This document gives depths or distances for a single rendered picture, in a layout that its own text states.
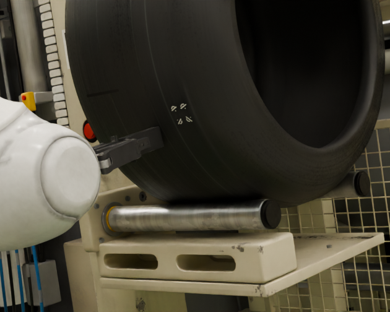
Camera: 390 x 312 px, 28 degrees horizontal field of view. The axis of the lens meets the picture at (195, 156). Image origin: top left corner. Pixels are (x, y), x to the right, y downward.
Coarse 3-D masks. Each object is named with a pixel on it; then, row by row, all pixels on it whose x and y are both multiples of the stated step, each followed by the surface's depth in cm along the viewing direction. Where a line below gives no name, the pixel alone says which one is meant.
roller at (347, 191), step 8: (352, 176) 135; (360, 176) 135; (368, 176) 137; (344, 184) 136; (352, 184) 135; (360, 184) 134; (368, 184) 136; (336, 192) 137; (344, 192) 136; (352, 192) 135; (360, 192) 135; (368, 192) 136
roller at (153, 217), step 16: (112, 208) 136; (128, 208) 133; (144, 208) 130; (160, 208) 128; (176, 208) 125; (192, 208) 123; (208, 208) 120; (224, 208) 118; (240, 208) 116; (256, 208) 114; (272, 208) 114; (112, 224) 135; (128, 224) 132; (144, 224) 129; (160, 224) 127; (176, 224) 125; (192, 224) 123; (208, 224) 120; (224, 224) 118; (240, 224) 116; (256, 224) 114; (272, 224) 114
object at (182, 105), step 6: (174, 102) 106; (180, 102) 106; (186, 102) 106; (174, 108) 107; (180, 108) 107; (186, 108) 106; (174, 114) 107; (180, 114) 107; (186, 114) 107; (192, 114) 106; (180, 120) 108; (186, 120) 107; (192, 120) 107; (180, 126) 108
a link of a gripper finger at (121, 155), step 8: (120, 144) 101; (128, 144) 101; (104, 152) 97; (112, 152) 98; (120, 152) 99; (128, 152) 101; (112, 160) 97; (120, 160) 99; (128, 160) 101; (104, 168) 95; (112, 168) 97
